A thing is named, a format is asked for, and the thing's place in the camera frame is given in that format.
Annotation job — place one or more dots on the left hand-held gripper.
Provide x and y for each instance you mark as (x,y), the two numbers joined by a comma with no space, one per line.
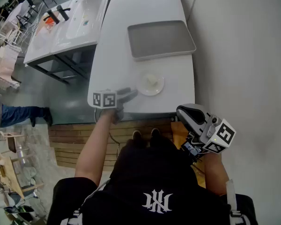
(104,99)

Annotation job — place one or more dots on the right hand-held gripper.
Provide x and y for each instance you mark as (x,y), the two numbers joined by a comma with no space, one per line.
(201,125)

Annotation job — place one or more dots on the person's right forearm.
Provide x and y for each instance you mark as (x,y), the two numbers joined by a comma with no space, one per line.
(215,172)

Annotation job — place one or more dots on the person's left forearm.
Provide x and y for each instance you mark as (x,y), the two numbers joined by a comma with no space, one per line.
(93,146)

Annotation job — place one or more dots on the white round plate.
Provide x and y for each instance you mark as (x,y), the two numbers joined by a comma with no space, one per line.
(146,90)

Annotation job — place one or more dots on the person's left black shoe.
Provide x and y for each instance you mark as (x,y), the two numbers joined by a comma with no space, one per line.
(137,136)

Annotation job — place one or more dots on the person's black shoe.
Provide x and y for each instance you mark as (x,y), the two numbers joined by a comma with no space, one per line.
(155,135)
(137,136)

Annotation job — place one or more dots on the person's right black shoe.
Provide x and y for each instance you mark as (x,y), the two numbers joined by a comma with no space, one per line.
(155,135)

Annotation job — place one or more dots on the wooden slat platform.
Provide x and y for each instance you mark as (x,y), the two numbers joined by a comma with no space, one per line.
(84,137)

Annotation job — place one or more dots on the grey rectangular tray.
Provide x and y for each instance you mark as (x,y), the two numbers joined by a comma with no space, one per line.
(160,40)

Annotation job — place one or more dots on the person's black shirt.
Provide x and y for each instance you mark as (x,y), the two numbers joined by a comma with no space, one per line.
(152,172)

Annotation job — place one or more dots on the white double sink unit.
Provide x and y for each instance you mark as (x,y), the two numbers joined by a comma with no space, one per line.
(68,35)

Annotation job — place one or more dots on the white table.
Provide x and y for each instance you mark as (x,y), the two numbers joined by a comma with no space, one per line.
(140,8)

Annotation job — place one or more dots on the black faucet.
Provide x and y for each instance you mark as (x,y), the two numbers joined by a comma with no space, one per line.
(53,16)
(63,12)

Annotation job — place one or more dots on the orange item in sink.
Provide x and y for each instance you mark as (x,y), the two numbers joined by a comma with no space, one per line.
(49,22)

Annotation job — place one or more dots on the wooden stool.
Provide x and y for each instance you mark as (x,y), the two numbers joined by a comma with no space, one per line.
(11,140)

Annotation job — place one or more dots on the white cloth covered furniture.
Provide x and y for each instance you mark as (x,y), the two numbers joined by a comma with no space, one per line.
(4,67)

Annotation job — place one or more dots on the black metal chair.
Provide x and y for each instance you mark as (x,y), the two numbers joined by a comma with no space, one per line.
(25,15)

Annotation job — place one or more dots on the wooden workbench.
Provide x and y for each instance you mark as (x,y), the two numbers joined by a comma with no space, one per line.
(7,170)

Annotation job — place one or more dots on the black metal sink frame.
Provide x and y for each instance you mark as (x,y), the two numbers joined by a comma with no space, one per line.
(70,64)

